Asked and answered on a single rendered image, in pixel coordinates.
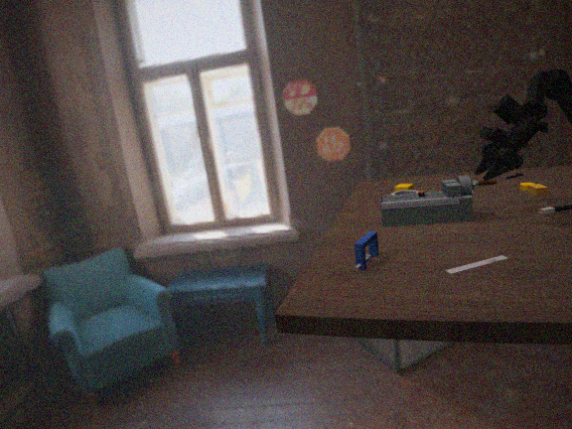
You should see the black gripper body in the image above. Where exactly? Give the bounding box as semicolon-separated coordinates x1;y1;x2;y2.
482;128;528;169

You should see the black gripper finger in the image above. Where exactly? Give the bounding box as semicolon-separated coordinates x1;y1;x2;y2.
475;149;496;176
484;154;514;181

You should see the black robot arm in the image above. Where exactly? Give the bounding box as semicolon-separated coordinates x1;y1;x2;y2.
480;70;572;147

